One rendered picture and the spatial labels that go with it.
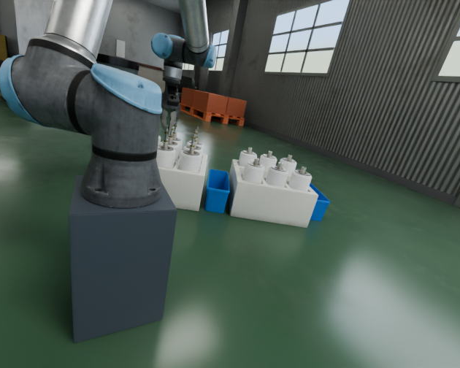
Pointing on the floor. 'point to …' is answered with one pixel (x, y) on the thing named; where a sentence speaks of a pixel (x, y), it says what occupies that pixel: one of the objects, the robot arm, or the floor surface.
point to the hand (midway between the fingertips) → (167, 128)
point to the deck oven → (31, 20)
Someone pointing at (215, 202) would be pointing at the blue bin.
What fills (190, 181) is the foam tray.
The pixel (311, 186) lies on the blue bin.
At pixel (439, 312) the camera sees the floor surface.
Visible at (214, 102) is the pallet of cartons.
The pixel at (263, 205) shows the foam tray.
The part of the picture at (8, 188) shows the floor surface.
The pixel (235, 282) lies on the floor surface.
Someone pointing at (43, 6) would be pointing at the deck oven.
